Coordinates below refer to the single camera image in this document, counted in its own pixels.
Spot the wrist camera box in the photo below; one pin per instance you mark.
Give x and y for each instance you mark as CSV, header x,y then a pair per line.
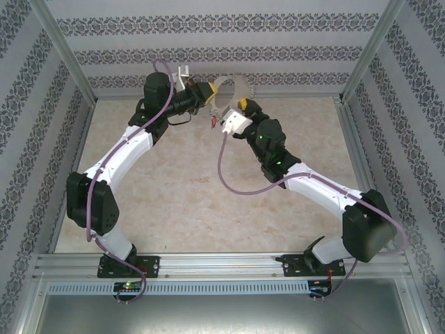
x,y
236,121
183,71

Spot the small circuit board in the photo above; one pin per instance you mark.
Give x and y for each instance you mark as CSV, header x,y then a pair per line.
x,y
320,290
128,286

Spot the aluminium back rail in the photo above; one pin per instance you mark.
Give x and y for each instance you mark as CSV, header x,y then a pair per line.
x,y
313,95

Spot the red key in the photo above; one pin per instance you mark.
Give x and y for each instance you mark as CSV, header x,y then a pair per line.
x,y
213,122

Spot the grey metal sheet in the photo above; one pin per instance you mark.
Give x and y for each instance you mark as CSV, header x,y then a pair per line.
x,y
222,316

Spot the aluminium frame post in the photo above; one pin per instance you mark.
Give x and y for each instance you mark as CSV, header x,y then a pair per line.
x,y
64,48
370,48

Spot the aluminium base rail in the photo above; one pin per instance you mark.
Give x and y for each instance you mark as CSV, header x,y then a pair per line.
x,y
215,266

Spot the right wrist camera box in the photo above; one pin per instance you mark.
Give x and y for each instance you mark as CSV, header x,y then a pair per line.
x,y
236,121

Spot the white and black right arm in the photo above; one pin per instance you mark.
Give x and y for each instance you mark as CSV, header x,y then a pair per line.
x,y
320,188

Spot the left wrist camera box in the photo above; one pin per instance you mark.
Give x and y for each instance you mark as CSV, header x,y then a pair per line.
x,y
183,71

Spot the aluminium side rail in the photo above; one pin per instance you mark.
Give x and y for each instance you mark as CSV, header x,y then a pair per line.
x,y
80,139
361,156

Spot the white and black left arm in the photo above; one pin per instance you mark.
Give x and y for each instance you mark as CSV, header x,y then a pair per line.
x,y
118,156

